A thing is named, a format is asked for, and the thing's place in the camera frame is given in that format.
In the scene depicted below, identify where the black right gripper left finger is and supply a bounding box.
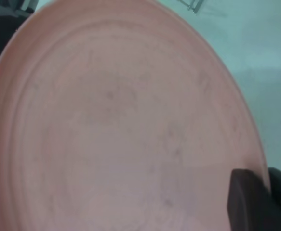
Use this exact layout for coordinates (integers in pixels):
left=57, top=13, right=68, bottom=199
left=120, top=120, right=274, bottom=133
left=227, top=168, right=275, bottom=231

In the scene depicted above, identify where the pink plate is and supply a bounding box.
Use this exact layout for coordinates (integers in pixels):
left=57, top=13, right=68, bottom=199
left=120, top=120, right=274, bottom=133
left=0, top=0, right=273, bottom=231

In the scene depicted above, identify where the silver wire plate rack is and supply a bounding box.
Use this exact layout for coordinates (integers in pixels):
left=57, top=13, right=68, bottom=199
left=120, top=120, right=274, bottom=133
left=177, top=0, right=205, bottom=14

